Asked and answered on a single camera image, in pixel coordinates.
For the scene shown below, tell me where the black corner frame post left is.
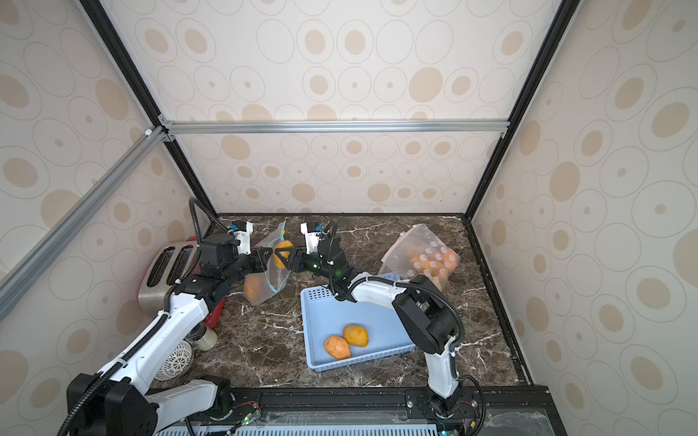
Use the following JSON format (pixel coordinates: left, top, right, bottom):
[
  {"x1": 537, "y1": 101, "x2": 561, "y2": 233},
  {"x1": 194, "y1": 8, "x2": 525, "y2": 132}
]
[{"x1": 79, "y1": 0, "x2": 218, "y2": 215}]

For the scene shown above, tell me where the black corner frame post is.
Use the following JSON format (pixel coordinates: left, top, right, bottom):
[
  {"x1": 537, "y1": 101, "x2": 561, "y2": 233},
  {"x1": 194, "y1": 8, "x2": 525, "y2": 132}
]
[
  {"x1": 79, "y1": 0, "x2": 218, "y2": 215},
  {"x1": 465, "y1": 0, "x2": 581, "y2": 223}
]

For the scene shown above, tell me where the clear blue zipper bag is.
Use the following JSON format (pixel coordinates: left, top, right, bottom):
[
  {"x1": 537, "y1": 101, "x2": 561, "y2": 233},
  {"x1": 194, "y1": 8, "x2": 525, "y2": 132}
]
[{"x1": 254, "y1": 221, "x2": 290, "y2": 301}]

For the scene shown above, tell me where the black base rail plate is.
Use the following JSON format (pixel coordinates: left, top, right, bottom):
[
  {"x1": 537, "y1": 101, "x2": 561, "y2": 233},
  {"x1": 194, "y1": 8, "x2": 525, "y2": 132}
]
[{"x1": 141, "y1": 326, "x2": 568, "y2": 436}]

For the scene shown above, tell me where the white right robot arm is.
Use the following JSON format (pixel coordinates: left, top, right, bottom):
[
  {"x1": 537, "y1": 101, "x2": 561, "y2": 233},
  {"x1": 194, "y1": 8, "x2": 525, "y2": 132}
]
[{"x1": 274, "y1": 235, "x2": 465, "y2": 403}]

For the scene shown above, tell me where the red steel toaster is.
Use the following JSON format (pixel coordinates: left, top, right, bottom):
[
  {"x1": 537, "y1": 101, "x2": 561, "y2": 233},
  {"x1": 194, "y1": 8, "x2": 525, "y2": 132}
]
[{"x1": 137, "y1": 238, "x2": 227, "y2": 326}]

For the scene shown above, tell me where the white patterned bowl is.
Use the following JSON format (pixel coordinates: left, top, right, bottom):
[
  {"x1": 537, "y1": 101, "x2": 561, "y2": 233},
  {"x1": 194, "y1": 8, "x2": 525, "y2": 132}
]
[{"x1": 155, "y1": 341, "x2": 194, "y2": 382}]

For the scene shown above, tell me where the silver aluminium rail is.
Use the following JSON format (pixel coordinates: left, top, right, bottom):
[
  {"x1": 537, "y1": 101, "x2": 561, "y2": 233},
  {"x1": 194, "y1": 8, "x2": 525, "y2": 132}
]
[
  {"x1": 160, "y1": 119, "x2": 510, "y2": 136},
  {"x1": 1, "y1": 126, "x2": 165, "y2": 318}
]

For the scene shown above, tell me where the black corner frame post right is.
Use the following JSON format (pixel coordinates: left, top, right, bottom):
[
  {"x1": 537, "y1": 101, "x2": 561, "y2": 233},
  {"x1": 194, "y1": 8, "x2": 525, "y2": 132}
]
[{"x1": 465, "y1": 0, "x2": 581, "y2": 223}]

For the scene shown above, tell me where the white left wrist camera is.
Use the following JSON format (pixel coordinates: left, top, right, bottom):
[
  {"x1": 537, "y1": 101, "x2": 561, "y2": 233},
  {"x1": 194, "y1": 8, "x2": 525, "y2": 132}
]
[{"x1": 227, "y1": 220, "x2": 254, "y2": 254}]

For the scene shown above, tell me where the silver aluminium rail left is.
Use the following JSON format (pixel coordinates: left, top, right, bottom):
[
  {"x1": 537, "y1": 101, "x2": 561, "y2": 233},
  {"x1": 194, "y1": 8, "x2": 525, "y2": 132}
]
[{"x1": 1, "y1": 126, "x2": 165, "y2": 318}]

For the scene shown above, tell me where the light blue plastic basket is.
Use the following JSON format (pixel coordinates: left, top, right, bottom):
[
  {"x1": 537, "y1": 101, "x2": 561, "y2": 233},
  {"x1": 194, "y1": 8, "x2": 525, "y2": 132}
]
[{"x1": 300, "y1": 286, "x2": 416, "y2": 372}]

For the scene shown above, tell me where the clear pink zipper bag spare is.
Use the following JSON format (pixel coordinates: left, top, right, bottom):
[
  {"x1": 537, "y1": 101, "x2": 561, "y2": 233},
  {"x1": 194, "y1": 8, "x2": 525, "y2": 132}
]
[{"x1": 379, "y1": 223, "x2": 460, "y2": 291}]

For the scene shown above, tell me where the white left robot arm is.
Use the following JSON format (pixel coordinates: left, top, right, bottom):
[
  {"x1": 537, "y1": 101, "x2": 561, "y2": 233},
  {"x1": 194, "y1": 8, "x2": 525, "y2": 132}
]
[{"x1": 58, "y1": 231, "x2": 273, "y2": 435}]

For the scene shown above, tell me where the yellow potato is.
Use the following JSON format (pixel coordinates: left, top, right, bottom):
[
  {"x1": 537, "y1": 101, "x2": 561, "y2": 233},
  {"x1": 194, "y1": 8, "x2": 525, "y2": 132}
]
[{"x1": 343, "y1": 324, "x2": 369, "y2": 348}]

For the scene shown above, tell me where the silver aluminium rail back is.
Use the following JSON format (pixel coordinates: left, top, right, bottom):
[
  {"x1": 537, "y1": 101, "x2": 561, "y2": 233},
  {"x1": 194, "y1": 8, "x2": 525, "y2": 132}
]
[{"x1": 160, "y1": 119, "x2": 510, "y2": 136}]

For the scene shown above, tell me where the orange wrinkled potato front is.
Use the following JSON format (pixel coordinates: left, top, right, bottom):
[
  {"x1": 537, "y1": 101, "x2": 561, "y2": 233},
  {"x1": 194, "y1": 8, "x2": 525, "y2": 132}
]
[{"x1": 324, "y1": 335, "x2": 352, "y2": 361}]

